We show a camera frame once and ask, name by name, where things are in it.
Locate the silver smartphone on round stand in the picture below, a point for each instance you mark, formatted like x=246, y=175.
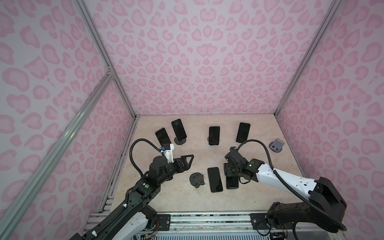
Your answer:
x=179, y=130

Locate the grey round stand right side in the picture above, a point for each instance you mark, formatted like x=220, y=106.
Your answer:
x=277, y=145

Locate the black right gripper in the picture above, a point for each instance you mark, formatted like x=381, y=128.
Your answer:
x=226, y=166

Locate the aluminium frame post back left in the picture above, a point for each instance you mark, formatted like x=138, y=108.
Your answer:
x=91, y=27

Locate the dark round stand back left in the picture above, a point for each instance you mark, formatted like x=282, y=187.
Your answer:
x=181, y=142

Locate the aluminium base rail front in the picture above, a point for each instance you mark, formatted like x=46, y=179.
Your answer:
x=219, y=226

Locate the aluminium frame post back right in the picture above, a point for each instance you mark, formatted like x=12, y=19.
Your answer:
x=331, y=13

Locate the green-edged smartphone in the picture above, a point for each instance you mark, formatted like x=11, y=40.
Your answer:
x=243, y=132
x=163, y=137

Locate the aluminium diagonal frame beam left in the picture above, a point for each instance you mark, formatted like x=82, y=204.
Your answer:
x=21, y=204

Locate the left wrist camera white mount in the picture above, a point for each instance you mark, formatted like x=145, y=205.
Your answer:
x=167, y=152

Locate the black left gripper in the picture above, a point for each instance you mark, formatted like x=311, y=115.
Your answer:
x=186, y=166

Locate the dark round front phone stand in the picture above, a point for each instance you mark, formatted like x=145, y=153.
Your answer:
x=197, y=180

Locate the blue-edged smartphone centre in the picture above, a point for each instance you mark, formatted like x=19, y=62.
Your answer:
x=214, y=134

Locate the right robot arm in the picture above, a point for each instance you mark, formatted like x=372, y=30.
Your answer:
x=320, y=202

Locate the pink-edged smartphone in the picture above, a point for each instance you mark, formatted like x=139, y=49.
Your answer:
x=215, y=180

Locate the aluminium frame post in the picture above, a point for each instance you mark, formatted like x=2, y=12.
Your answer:
x=91, y=27
x=331, y=13

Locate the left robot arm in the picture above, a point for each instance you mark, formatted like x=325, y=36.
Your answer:
x=138, y=197

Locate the grey-edged smartphone front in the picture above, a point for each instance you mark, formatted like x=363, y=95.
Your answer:
x=232, y=182

